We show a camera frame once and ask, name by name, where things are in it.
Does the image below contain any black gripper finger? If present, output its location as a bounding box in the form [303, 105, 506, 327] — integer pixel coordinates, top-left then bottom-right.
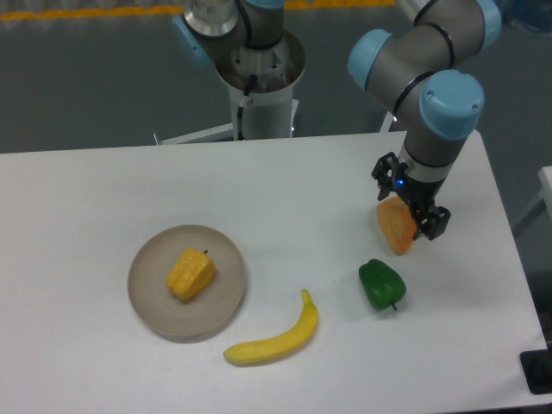
[413, 205, 451, 241]
[371, 152, 398, 201]

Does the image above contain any white furniture at right edge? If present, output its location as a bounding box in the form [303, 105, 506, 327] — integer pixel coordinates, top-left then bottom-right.
[511, 166, 551, 237]

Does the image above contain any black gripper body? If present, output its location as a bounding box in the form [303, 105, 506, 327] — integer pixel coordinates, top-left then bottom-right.
[392, 162, 444, 216]

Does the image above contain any black device at table edge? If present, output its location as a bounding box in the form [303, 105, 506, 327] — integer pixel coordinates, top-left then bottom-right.
[519, 349, 551, 395]

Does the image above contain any yellow banana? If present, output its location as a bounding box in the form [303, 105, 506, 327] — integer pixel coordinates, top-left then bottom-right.
[223, 289, 319, 367]

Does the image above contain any black cable on pedestal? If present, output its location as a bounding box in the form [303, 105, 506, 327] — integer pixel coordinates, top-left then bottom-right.
[235, 73, 259, 141]

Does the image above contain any beige round plate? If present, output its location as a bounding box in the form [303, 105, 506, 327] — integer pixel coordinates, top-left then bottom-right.
[128, 225, 247, 342]

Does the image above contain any orange pepper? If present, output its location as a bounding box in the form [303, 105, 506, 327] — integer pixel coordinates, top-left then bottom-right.
[376, 197, 417, 255]

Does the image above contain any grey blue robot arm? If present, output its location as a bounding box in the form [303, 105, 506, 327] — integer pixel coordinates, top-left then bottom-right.
[172, 1, 501, 239]

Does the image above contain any green pepper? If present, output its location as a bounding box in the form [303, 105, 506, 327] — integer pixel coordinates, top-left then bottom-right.
[358, 259, 406, 311]

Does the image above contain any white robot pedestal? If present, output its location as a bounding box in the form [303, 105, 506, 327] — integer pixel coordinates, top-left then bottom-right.
[156, 30, 305, 145]

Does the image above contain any yellow pepper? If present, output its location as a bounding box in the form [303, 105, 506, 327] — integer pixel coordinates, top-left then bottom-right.
[166, 248, 216, 300]

